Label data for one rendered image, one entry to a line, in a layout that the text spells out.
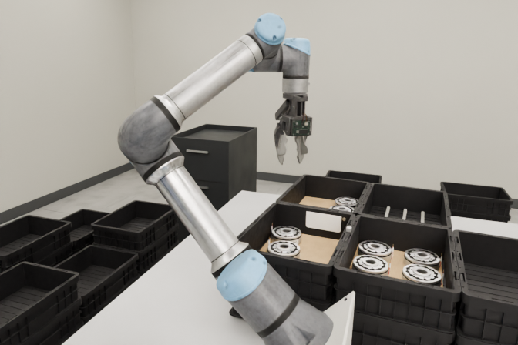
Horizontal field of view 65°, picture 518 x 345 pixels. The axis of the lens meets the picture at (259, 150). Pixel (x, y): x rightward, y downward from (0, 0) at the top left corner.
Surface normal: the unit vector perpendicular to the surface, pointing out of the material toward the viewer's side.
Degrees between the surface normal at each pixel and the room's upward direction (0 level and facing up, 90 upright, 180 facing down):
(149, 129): 89
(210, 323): 0
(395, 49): 90
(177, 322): 0
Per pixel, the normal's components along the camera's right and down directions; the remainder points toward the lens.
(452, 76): -0.31, 0.21
